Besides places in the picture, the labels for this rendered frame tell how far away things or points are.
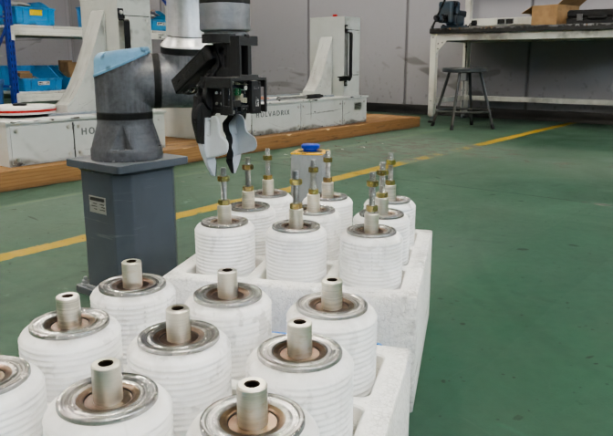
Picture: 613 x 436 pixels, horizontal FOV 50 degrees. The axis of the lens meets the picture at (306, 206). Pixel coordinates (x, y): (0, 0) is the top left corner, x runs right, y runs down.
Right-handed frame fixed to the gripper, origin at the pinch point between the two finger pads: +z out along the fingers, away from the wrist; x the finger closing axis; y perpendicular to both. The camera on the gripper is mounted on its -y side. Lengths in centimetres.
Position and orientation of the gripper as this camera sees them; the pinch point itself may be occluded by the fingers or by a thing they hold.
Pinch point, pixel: (220, 165)
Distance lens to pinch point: 104.8
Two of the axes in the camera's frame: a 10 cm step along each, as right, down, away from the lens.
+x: 6.8, -1.6, 7.1
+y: 7.3, 1.5, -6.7
